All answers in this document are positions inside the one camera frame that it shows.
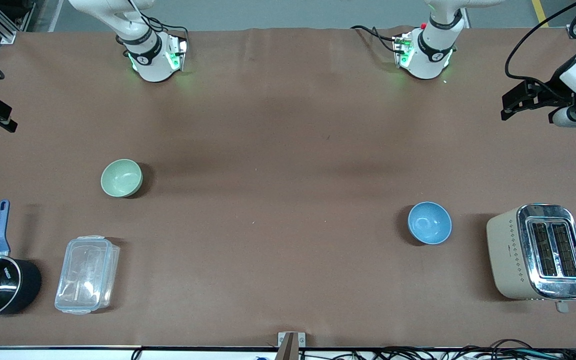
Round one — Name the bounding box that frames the brown table cover mat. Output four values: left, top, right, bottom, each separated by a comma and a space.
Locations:
0, 26, 576, 349

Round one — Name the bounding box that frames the long black left gripper cable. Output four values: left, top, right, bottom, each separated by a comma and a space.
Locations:
504, 0, 576, 96

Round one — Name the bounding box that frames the blue bowl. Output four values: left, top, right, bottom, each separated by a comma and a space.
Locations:
407, 201, 453, 245

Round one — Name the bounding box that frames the black arm base cable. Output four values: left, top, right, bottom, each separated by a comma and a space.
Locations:
127, 0, 190, 57
350, 24, 400, 55

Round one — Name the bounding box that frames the clear plastic food container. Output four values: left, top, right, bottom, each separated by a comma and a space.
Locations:
54, 235, 121, 315

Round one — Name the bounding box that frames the black left arm base cable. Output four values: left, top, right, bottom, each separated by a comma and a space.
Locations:
350, 24, 400, 55

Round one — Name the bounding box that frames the cream and chrome toaster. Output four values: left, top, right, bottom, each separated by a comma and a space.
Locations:
486, 203, 576, 314

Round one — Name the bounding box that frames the metal table edge bracket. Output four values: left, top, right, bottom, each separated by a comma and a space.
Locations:
277, 331, 307, 360

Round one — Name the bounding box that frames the black cable bundle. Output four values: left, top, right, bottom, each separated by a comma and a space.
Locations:
130, 339, 576, 360

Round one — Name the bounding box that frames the black right arm base cable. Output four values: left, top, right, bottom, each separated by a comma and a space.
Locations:
127, 0, 190, 57

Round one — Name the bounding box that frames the pale green bowl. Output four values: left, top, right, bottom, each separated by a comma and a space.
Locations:
100, 158, 144, 198

